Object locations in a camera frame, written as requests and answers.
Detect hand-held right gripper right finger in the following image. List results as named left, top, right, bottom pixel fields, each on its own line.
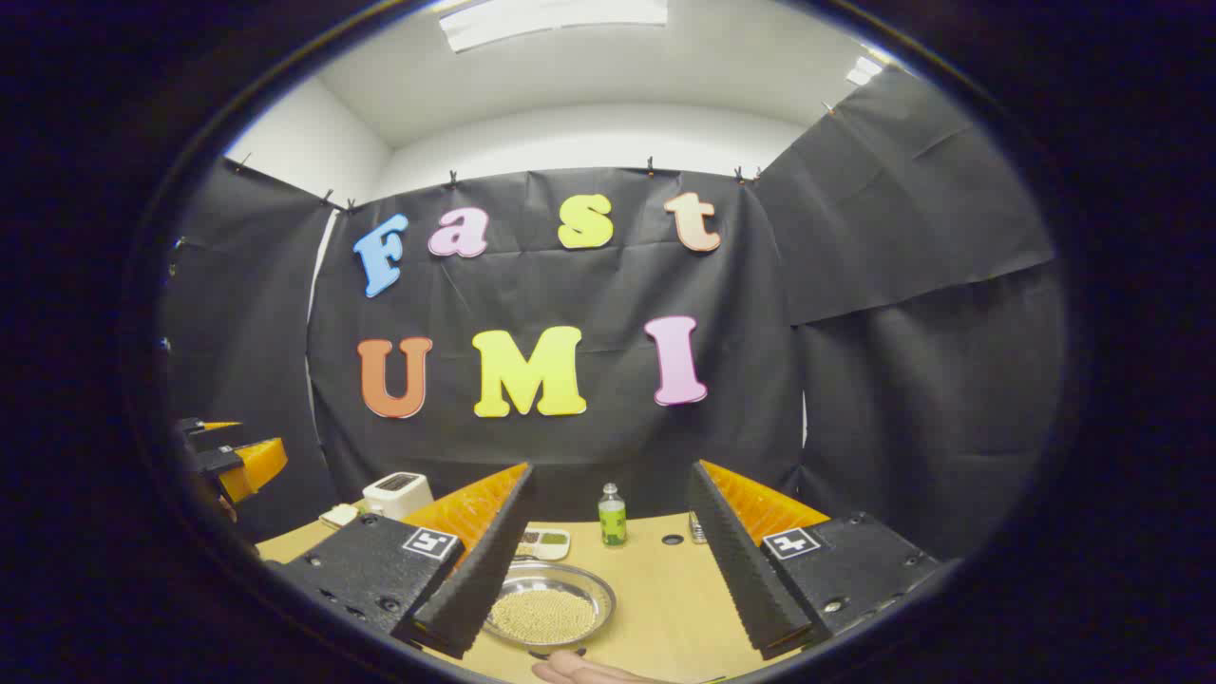
left=687, top=460, right=943, bottom=661

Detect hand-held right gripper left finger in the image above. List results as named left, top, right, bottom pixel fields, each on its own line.
left=280, top=463, right=536, bottom=659

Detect pile of soybeans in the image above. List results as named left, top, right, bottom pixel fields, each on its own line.
left=489, top=589, right=598, bottom=646

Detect stainless steel pot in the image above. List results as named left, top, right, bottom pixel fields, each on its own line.
left=483, top=560, right=618, bottom=659

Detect white divided bean plate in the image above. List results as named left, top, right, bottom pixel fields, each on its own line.
left=516, top=528, right=572, bottom=562

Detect white toaster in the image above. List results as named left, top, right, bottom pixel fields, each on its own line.
left=362, top=472, right=435, bottom=522

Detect green label drink bottle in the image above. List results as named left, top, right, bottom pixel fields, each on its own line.
left=598, top=483, right=629, bottom=548

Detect black backdrop cloth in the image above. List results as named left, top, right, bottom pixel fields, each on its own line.
left=161, top=66, right=1067, bottom=563

